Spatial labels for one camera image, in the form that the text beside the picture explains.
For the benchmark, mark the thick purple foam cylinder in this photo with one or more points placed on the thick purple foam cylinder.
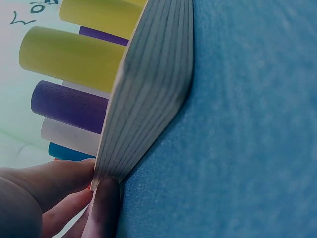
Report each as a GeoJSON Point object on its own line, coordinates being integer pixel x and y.
{"type": "Point", "coordinates": [71, 106]}

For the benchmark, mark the person's left hand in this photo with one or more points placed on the person's left hand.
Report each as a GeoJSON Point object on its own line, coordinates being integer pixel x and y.
{"type": "Point", "coordinates": [22, 198]}

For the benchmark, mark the thin purple foam cylinder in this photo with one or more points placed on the thin purple foam cylinder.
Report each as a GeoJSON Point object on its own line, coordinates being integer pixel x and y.
{"type": "Point", "coordinates": [104, 36]}

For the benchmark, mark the wood-grain board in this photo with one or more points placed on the wood-grain board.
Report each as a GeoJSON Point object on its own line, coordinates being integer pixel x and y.
{"type": "Point", "coordinates": [151, 81]}

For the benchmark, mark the yellow foam cylinder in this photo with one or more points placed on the yellow foam cylinder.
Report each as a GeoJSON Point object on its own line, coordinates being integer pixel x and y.
{"type": "Point", "coordinates": [99, 15]}
{"type": "Point", "coordinates": [71, 58]}

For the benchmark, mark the blue foam cylinder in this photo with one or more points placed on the blue foam cylinder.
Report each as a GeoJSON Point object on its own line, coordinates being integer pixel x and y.
{"type": "Point", "coordinates": [67, 151]}

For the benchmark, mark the thick white foam cylinder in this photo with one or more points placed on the thick white foam cylinder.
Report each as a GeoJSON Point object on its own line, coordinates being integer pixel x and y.
{"type": "Point", "coordinates": [71, 136]}

